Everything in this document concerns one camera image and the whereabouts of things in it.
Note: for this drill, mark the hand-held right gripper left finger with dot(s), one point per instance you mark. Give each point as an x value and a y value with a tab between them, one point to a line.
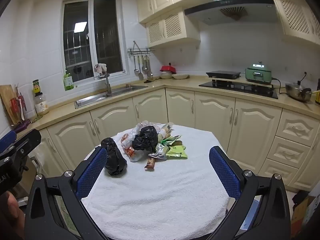
92	173

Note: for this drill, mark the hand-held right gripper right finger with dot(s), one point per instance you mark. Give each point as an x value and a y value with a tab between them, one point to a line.
225	173

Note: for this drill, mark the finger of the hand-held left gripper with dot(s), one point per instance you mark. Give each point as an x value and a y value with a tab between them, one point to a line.
7	140
28	141

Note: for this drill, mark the white trash bin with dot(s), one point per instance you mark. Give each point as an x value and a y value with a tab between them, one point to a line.
253	212

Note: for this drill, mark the person's left hand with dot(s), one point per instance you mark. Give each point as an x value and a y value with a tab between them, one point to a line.
8	210

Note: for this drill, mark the white translucent plastic bag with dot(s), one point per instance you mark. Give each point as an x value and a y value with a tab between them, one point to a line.
38	156

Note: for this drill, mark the rolled black plastic bag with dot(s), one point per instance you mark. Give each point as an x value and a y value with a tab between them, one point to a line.
113	158

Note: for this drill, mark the red kitchen tools holder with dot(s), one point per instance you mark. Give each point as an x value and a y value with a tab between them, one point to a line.
17	107

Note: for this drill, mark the clear jar white label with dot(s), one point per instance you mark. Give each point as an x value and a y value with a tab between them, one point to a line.
41	105

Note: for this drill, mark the wooden cutting board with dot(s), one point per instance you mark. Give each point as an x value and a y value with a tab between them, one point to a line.
6	100

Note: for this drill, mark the clear bag with red print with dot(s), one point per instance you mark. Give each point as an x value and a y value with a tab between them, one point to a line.
130	153

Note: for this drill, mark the light green snack packet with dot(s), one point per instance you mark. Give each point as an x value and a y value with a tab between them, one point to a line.
176	152

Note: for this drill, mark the cream base cabinets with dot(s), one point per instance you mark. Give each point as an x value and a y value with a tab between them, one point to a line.
212	120

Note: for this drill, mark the dark jar yellow label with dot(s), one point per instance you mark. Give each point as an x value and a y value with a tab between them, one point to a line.
36	87

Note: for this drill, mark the brown snack wrapper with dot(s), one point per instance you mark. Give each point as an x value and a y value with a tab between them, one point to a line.
150	163

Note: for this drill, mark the crumpled black plastic bag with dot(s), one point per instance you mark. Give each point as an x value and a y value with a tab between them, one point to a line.
146	138

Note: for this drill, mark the white towel covered table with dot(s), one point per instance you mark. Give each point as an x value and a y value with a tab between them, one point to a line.
155	200

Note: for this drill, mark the green dish soap bottle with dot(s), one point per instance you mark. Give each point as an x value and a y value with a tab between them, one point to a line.
68	81

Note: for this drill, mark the steel sink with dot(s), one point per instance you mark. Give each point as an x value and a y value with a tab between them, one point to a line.
100	98

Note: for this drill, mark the black gas stove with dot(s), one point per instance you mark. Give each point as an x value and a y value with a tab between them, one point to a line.
237	90

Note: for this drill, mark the brown cardboard box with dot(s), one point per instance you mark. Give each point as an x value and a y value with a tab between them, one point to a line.
301	217

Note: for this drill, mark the steel faucet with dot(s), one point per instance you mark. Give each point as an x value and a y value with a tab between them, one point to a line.
108	85

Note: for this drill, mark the black induction cooker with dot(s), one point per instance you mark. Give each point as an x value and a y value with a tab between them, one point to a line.
223	74

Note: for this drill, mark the pink cloth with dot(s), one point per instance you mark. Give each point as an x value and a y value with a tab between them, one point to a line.
102	68

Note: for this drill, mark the green electric cooker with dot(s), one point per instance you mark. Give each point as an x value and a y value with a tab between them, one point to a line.
258	73

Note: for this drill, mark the beige shallow dish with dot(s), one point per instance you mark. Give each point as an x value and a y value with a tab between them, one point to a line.
180	76

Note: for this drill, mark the steel pot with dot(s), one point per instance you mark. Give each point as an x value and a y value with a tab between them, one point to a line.
297	92

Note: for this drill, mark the dark window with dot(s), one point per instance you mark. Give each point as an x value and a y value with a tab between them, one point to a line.
77	42

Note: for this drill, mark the steel ladle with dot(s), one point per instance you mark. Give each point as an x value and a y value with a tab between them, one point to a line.
135	70

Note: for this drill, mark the stacked white bowls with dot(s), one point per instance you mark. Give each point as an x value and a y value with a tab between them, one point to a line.
166	75

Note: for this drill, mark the steel spoon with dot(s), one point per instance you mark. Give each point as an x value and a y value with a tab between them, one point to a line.
149	73
144	67

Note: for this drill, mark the red pot lid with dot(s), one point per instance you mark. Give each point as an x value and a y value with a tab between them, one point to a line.
168	68

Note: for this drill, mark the black range hood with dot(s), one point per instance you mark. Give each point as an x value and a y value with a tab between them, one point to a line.
232	7

